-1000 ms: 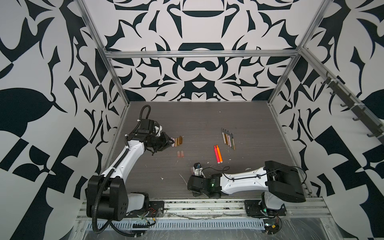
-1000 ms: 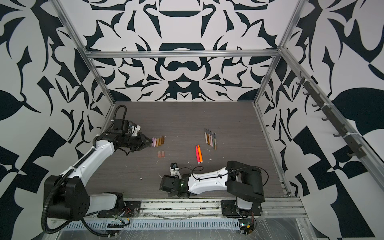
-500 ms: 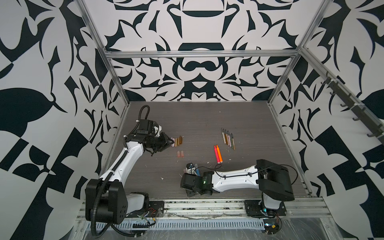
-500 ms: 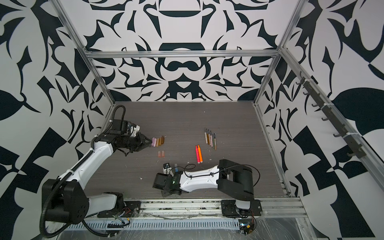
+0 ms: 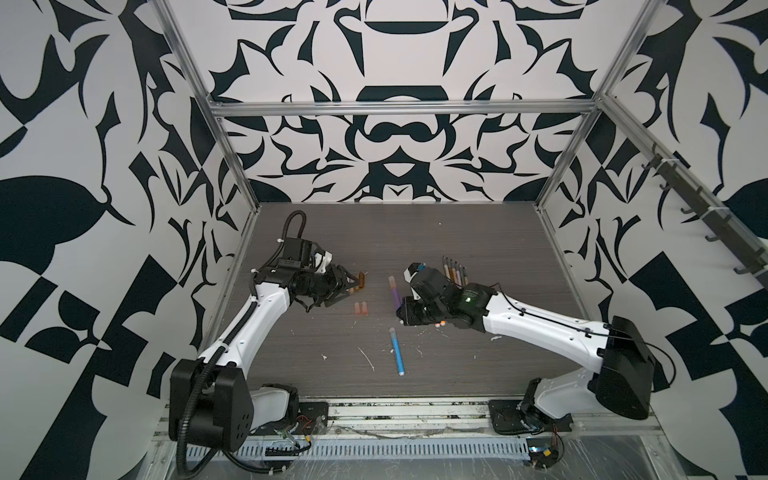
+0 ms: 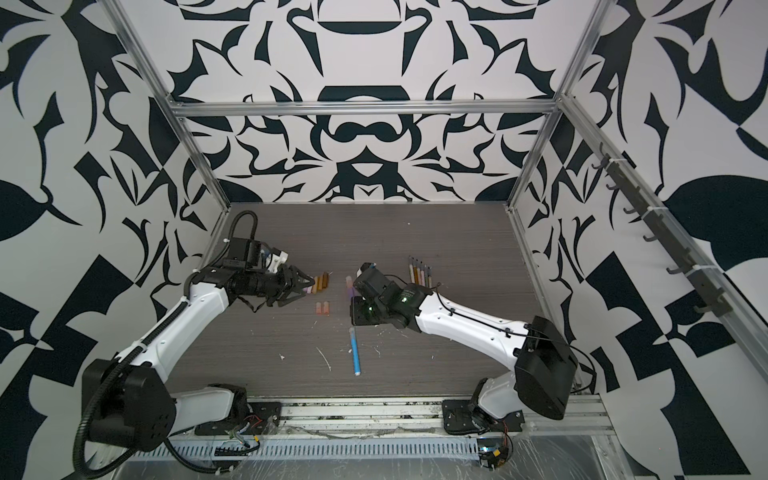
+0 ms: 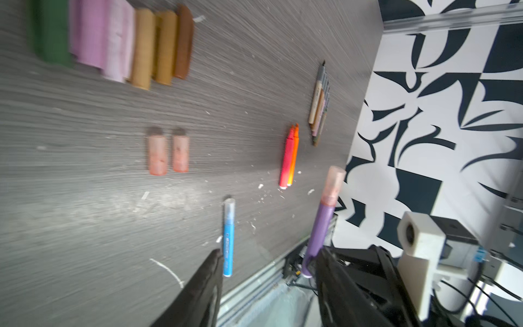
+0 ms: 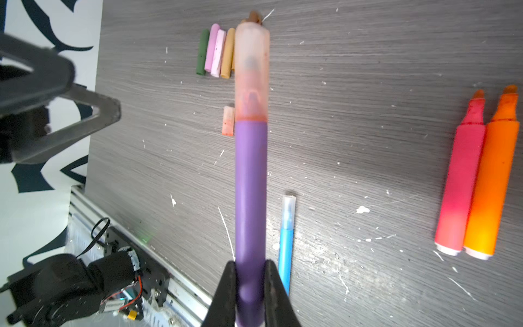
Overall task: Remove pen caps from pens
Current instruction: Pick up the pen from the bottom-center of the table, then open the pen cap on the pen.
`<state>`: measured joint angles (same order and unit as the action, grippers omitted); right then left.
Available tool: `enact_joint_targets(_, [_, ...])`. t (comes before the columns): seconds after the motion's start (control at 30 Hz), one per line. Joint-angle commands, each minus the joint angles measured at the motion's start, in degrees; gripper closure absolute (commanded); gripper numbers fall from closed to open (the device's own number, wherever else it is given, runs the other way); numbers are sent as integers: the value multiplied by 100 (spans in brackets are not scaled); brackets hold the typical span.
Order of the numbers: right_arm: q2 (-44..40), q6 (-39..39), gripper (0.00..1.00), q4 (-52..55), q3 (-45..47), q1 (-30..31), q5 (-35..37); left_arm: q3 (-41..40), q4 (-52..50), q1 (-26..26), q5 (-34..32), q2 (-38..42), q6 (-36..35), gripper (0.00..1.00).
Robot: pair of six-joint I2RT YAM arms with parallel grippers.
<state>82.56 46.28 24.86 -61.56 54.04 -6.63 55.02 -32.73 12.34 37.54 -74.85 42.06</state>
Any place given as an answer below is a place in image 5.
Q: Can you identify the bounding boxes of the purple marker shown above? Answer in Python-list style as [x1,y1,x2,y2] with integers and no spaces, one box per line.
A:
[388,275,402,310]

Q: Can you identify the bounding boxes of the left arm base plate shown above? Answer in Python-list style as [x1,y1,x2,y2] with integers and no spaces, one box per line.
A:
[261,401,330,435]

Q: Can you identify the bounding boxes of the white slotted cable duct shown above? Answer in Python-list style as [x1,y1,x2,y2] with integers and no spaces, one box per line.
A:
[173,437,530,462]

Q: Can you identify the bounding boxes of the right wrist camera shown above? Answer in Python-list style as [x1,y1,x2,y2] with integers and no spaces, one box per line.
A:
[404,262,426,286]

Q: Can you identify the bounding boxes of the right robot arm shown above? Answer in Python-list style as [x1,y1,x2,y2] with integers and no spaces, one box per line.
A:
[397,263,657,432]

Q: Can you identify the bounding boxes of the aluminium front rail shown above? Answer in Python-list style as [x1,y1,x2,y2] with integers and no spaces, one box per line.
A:
[143,395,541,442]

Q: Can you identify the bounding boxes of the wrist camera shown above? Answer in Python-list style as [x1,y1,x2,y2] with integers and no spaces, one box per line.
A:
[404,262,426,286]
[278,238,333,274]

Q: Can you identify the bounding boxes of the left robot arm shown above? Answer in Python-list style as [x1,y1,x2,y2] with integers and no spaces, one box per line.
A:
[168,264,359,452]

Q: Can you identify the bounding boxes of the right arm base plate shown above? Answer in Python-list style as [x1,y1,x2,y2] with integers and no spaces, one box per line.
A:
[488,400,541,435]

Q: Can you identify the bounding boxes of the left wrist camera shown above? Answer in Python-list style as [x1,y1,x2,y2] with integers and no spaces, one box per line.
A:
[278,238,333,274]

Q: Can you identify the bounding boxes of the blue marker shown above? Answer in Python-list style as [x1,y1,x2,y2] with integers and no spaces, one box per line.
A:
[389,327,406,377]

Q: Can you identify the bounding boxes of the left black corrugated cable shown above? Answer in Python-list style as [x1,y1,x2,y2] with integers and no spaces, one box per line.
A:
[175,209,308,480]

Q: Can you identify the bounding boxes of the black hook rail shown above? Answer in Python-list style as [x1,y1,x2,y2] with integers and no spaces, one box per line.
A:
[643,144,767,290]

